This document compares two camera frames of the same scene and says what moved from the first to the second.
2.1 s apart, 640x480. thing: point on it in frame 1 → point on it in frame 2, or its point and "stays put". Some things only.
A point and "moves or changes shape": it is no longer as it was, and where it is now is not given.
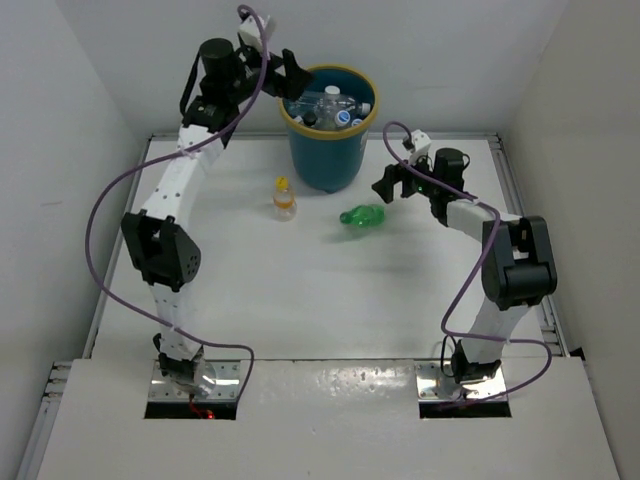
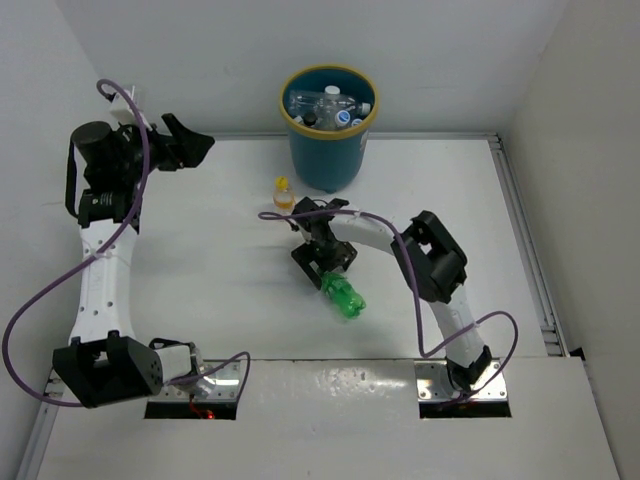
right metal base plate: (436, 383) stays put
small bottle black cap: (310, 118) stays put
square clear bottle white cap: (326, 108) stays put
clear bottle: (322, 104) stays put
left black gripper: (290, 83) → (187, 146)
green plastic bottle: (365, 215) moves or changes shape
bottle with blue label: (342, 117) stays put
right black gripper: (392, 175) → (305, 255)
